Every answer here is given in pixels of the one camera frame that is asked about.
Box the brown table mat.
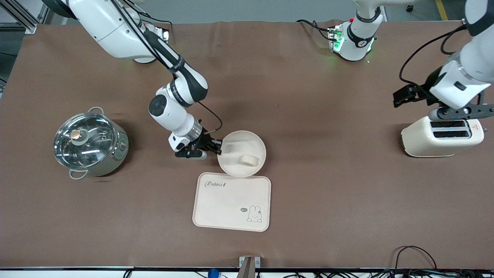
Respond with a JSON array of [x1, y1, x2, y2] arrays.
[[0, 19, 494, 269]]

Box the cream two-slot toaster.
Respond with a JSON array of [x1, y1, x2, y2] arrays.
[[401, 115, 487, 158]]

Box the black right base cable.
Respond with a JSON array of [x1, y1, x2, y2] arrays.
[[144, 15, 173, 31]]

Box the black left base cable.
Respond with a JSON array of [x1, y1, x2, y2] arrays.
[[296, 19, 333, 41]]

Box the black cable bundle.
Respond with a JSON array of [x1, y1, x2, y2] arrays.
[[123, 268, 494, 278]]

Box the black looped cable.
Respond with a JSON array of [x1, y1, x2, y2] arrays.
[[393, 245, 439, 271]]

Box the glass pot lid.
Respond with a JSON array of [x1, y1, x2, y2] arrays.
[[53, 112, 117, 170]]

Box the black base cable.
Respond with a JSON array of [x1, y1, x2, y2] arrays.
[[296, 19, 333, 41], [144, 15, 173, 31]]

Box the aluminium frame profile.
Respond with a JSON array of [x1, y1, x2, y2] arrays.
[[0, 0, 53, 34]]

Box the round beige plate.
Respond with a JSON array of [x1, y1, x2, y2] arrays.
[[217, 130, 267, 178]]

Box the beige rabbit print tray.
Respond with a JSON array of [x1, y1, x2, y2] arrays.
[[192, 172, 272, 232]]

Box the steel pot with glass lid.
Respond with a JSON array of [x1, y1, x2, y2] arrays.
[[53, 107, 130, 181]]

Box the grey metal camera bracket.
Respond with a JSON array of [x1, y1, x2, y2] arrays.
[[236, 256, 261, 278]]

